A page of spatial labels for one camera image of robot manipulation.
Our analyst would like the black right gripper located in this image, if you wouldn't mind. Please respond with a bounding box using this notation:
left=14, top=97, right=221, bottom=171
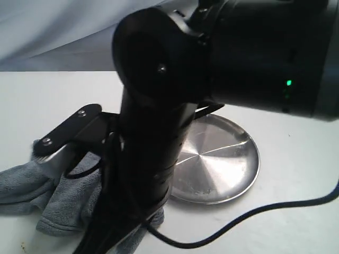
left=74, top=150, right=170, bottom=253

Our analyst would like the grey fleece cloth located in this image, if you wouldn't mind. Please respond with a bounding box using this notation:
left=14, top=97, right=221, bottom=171
left=0, top=150, right=165, bottom=254

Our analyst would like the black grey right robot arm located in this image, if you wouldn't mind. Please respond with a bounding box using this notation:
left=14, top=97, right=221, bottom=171
left=75, top=1, right=338, bottom=253

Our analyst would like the round steel plate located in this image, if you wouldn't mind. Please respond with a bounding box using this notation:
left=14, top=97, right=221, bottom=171
left=171, top=114, right=260, bottom=205

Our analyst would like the white backdrop cloth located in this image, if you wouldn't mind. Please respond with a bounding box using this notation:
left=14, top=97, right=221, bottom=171
left=0, top=0, right=202, bottom=72

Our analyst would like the wrist camera with black bracket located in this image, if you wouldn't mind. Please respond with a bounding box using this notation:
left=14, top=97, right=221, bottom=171
left=33, top=104, right=119, bottom=164

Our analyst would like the black cable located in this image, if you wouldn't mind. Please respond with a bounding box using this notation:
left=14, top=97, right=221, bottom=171
left=142, top=177, right=339, bottom=250

